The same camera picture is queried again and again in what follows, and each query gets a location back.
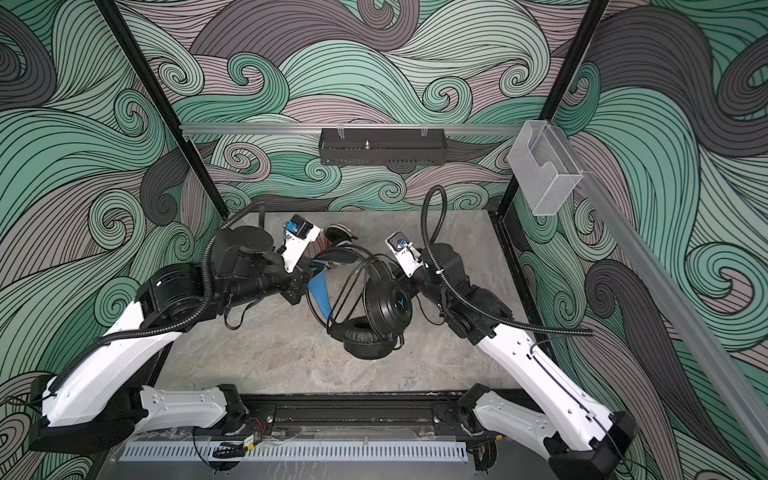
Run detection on white slotted cable duct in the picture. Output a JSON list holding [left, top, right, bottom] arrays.
[[119, 440, 469, 463]]

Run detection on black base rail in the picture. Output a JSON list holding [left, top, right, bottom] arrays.
[[203, 384, 492, 436]]

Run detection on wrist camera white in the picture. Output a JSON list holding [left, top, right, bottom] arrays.
[[277, 214, 322, 273], [386, 231, 423, 278]]

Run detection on black blue headphones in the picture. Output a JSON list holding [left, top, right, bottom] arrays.
[[306, 244, 413, 361]]

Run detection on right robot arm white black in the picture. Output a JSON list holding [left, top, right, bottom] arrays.
[[403, 185, 638, 479]]

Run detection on aluminium rail back wall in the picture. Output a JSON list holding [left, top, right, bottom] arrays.
[[179, 122, 522, 137]]

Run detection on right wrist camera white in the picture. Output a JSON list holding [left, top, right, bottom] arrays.
[[386, 231, 423, 278]]

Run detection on clear plastic wall bin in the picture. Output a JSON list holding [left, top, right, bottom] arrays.
[[507, 120, 583, 217]]

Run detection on aluminium rail right wall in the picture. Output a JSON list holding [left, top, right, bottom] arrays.
[[545, 122, 767, 460]]

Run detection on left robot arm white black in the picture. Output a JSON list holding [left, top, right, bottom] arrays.
[[29, 201, 322, 455]]

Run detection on aluminium rail wall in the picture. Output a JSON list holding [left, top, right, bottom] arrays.
[[179, 122, 522, 137], [545, 122, 767, 460]]

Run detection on black perforated metal tray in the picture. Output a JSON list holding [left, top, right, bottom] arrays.
[[318, 129, 448, 168]]

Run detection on white black headphones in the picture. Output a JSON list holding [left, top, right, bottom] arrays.
[[316, 224, 358, 253]]

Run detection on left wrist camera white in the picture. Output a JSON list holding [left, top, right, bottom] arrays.
[[277, 214, 322, 273]]

